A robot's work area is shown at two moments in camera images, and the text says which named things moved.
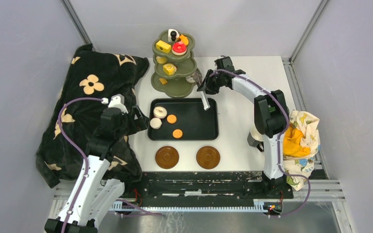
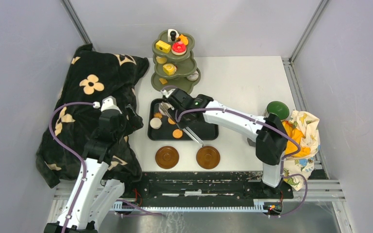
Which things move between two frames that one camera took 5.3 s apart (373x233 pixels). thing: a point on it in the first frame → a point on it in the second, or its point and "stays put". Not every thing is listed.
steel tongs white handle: x=197 y=75 → x=165 y=108
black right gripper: x=207 y=85 → x=184 y=124
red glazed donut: x=178 y=48 stays put
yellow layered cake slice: x=163 y=46 stays put
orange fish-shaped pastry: x=184 y=40 stays put
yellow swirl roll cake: x=169 y=69 stays put
